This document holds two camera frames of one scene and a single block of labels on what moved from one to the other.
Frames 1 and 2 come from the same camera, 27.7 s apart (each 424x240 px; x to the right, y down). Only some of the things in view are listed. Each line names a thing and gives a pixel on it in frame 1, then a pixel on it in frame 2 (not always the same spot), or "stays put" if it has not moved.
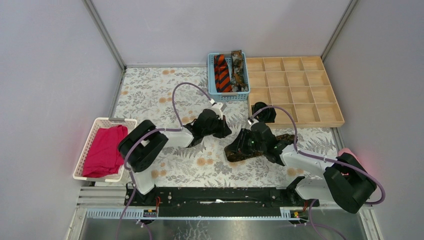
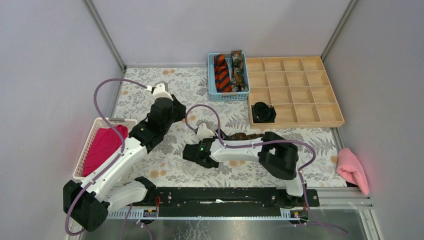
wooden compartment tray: (298, 88) stays put
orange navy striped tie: (222, 74) stays put
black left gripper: (218, 125) to (178, 108)
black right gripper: (239, 144) to (201, 141)
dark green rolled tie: (267, 115) stays put
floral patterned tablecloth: (173, 98) stays put
